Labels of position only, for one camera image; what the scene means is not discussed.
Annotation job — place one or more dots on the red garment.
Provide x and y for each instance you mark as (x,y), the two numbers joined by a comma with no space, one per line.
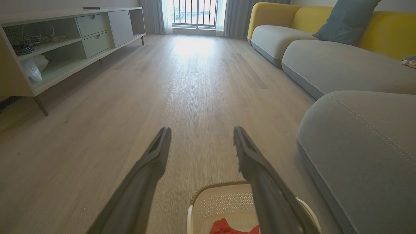
(221,228)

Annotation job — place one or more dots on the dark stacked shelf item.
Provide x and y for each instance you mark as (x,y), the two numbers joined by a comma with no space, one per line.
(22,49)

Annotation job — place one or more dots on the grey cabinet door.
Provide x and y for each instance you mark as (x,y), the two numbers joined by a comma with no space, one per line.
(121,28)

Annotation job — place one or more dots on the dark window railing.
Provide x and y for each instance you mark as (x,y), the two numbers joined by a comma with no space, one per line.
(197,13)

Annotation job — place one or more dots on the pale crumpled fabric item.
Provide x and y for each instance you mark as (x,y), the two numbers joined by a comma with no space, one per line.
(410,61)

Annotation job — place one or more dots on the low beige TV cabinet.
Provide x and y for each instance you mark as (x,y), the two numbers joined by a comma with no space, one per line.
(13,74)

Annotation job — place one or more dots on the yellow sofa backrest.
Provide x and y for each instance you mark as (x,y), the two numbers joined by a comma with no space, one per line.
(386,32)
(269,14)

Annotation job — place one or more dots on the blue grey throw pillow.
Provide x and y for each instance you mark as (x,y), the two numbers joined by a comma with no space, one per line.
(347,22)

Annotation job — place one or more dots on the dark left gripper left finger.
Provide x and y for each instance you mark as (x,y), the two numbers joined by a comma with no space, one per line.
(143,182)

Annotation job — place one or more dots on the grey curtain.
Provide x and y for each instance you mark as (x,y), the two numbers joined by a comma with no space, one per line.
(151,16)
(237,18)

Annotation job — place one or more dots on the white sheer curtain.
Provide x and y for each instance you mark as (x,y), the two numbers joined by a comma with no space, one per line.
(167,16)
(221,16)

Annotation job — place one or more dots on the grey sofa seat cushion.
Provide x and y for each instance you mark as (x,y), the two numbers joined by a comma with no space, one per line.
(273,40)
(364,156)
(334,65)

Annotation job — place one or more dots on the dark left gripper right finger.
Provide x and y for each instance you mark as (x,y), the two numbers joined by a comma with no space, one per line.
(266,188)

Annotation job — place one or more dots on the cream perforated laundry basket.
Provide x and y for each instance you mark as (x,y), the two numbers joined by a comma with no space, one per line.
(224,201)

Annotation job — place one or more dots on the black remote control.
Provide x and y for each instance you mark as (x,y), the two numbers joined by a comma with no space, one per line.
(91,8)

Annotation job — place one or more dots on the white plastic bag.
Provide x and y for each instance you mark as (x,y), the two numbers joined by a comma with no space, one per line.
(32,68)

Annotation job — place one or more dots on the pale green cabinet drawer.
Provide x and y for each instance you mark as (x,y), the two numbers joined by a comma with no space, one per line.
(98,45)
(92,25)

